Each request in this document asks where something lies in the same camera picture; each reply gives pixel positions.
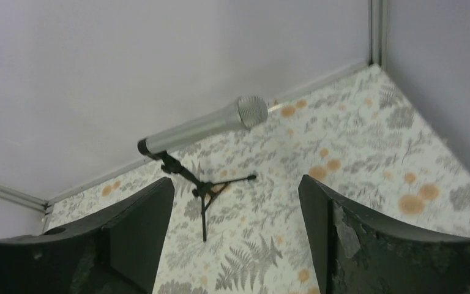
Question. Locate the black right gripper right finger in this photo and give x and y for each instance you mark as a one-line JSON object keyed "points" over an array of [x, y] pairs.
{"points": [[356, 249]]}

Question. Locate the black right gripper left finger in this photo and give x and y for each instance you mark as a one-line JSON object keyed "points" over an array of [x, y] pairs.
{"points": [[114, 250]]}

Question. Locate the black tripod microphone stand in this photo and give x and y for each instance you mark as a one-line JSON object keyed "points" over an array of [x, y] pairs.
{"points": [[206, 191]]}

